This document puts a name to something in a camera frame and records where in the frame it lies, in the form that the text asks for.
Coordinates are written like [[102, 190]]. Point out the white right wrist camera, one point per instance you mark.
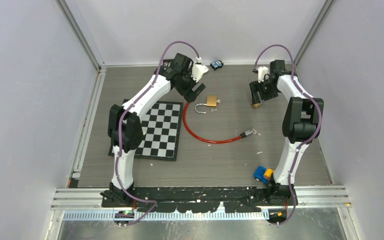
[[263, 74]]

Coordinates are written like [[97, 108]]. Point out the black white chessboard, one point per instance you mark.
[[161, 124]]

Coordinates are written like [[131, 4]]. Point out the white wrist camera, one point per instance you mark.
[[263, 74], [197, 72]]

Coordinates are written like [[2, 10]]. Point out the small black square box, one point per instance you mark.
[[167, 62]]

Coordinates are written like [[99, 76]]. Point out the red cable lock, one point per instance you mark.
[[212, 134]]

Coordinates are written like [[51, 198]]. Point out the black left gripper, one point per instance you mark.
[[191, 96]]

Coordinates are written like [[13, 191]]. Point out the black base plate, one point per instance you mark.
[[240, 199]]

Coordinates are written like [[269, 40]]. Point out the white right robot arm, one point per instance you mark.
[[301, 125]]

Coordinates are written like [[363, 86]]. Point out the silver key bunch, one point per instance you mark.
[[255, 132]]

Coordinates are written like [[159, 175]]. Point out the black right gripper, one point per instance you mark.
[[256, 86]]

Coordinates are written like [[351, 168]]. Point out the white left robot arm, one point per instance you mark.
[[125, 121]]

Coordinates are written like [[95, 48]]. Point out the blue owl eraser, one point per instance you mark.
[[217, 64]]

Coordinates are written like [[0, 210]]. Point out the blue yellow toy car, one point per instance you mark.
[[263, 174]]

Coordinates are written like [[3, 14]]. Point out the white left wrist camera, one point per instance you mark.
[[197, 72]]

